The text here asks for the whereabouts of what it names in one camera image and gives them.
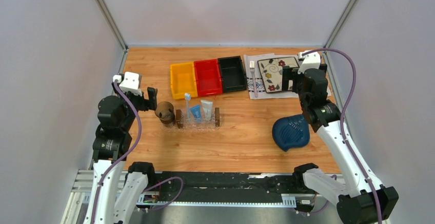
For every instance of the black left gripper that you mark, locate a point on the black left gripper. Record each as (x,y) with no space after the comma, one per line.
(146,104)

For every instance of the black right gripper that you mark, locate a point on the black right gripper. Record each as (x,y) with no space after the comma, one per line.
(290,74)

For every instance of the clear textured toiletry holder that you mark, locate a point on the clear textured toiletry holder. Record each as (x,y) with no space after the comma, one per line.
(198,125)

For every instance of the blue toothpaste tube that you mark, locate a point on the blue toothpaste tube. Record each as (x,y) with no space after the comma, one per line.
(196,112)

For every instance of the white toothpaste tube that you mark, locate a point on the white toothpaste tube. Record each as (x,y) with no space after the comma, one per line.
(207,107)

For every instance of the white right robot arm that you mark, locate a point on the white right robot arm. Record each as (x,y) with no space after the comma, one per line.
(362,198)

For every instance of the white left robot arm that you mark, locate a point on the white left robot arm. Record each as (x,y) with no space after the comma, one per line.
(116,113)

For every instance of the clear textured glass tray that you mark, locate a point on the clear textured glass tray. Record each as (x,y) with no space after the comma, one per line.
(175,129)

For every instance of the white patterned placemat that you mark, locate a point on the white patterned placemat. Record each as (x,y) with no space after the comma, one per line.
(260,87)

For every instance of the floral square ceramic plate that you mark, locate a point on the floral square ceramic plate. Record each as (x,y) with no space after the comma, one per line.
(271,72)

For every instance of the yellow plastic bin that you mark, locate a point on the yellow plastic bin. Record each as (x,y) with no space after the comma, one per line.
(183,80)

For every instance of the blue shell shaped dish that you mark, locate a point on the blue shell shaped dish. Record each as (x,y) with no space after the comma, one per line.
(291,132)

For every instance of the red plastic bin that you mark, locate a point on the red plastic bin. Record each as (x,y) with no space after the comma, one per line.
(208,77)

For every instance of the black plastic bin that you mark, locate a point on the black plastic bin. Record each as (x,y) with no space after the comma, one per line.
(232,74)

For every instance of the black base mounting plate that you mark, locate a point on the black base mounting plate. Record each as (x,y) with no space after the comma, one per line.
(224,187)

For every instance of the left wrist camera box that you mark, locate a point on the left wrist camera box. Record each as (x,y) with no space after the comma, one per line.
(129,82)

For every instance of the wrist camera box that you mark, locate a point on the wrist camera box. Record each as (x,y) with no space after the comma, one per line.
(129,82)
(309,61)

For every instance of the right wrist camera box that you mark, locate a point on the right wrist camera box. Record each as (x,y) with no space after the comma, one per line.
(309,61)

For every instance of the pink handled fork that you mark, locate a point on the pink handled fork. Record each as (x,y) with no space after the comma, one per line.
(252,71)

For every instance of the grey left frame post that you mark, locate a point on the grey left frame post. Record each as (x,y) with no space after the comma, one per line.
(112,24)

